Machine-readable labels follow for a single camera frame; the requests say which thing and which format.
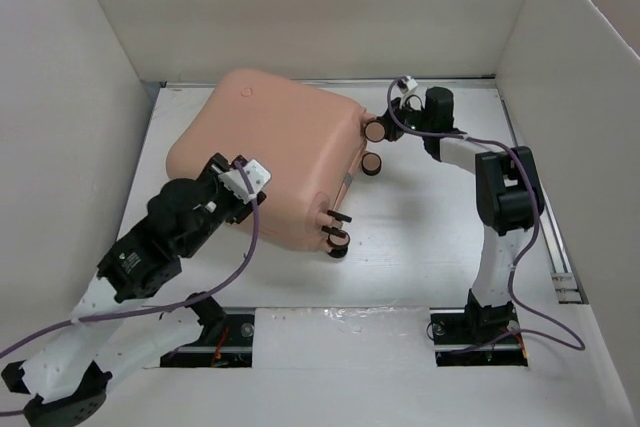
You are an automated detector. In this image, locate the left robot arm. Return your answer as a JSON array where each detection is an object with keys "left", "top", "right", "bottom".
[{"left": 1, "top": 153, "right": 271, "bottom": 426}]

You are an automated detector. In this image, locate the purple cable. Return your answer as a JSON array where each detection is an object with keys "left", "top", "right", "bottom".
[
  {"left": 387, "top": 77, "right": 585, "bottom": 354},
  {"left": 0, "top": 161, "right": 266, "bottom": 418}
]

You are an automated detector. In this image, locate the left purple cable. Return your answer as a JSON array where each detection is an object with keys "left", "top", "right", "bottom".
[{"left": 0, "top": 161, "right": 266, "bottom": 418}]

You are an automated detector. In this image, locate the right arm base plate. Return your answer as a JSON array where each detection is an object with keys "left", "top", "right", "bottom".
[{"left": 426, "top": 309, "right": 528, "bottom": 367}]

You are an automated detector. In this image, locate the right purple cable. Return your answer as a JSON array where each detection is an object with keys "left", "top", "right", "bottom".
[{"left": 387, "top": 77, "right": 585, "bottom": 354}]

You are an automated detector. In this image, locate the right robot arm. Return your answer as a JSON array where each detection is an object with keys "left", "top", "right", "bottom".
[{"left": 380, "top": 77, "right": 544, "bottom": 344}]

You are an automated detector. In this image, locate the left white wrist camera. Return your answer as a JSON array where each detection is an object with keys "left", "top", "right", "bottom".
[{"left": 219, "top": 158, "right": 272, "bottom": 204}]

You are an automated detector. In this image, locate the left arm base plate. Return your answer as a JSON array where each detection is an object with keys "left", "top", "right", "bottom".
[{"left": 159, "top": 309, "right": 255, "bottom": 369}]

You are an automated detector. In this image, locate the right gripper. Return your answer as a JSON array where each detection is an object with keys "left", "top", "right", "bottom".
[{"left": 367, "top": 95, "right": 433, "bottom": 141}]

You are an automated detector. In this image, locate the pink suitcase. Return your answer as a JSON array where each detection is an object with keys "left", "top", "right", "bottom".
[{"left": 165, "top": 69, "right": 381, "bottom": 258}]

